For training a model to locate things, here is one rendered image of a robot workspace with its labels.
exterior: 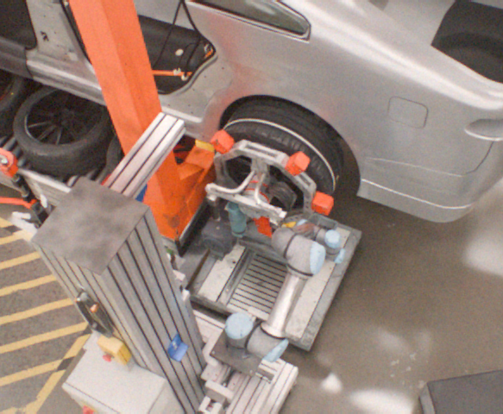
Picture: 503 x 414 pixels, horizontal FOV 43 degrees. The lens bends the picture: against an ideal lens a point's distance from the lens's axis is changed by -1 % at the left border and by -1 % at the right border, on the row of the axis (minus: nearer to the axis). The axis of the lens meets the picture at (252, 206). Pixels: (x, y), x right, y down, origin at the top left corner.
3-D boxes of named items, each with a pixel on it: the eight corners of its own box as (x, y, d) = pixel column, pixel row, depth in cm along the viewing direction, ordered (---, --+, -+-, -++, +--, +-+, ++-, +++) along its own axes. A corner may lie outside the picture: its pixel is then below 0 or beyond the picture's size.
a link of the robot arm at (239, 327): (236, 317, 282) (234, 304, 271) (262, 332, 278) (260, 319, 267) (221, 339, 277) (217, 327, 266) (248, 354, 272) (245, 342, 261)
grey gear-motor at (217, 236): (260, 216, 410) (258, 185, 380) (231, 271, 390) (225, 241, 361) (235, 207, 415) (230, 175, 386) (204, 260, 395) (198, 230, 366)
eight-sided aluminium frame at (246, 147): (315, 225, 346) (317, 164, 300) (310, 235, 342) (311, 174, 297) (225, 191, 361) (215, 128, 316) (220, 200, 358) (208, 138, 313)
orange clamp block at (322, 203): (317, 198, 326) (333, 204, 324) (310, 210, 323) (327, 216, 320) (317, 191, 321) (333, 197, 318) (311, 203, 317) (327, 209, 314)
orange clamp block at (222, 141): (235, 141, 318) (223, 128, 315) (229, 152, 314) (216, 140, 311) (228, 144, 324) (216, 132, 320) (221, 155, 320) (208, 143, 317)
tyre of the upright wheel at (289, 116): (314, 199, 374) (367, 149, 316) (298, 231, 363) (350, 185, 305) (218, 138, 369) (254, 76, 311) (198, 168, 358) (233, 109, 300)
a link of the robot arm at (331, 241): (315, 235, 292) (314, 247, 301) (336, 246, 289) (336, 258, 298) (323, 222, 296) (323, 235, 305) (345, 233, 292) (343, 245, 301)
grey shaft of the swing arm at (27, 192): (40, 203, 430) (12, 159, 388) (35, 210, 427) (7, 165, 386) (29, 199, 432) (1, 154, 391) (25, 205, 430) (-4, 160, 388)
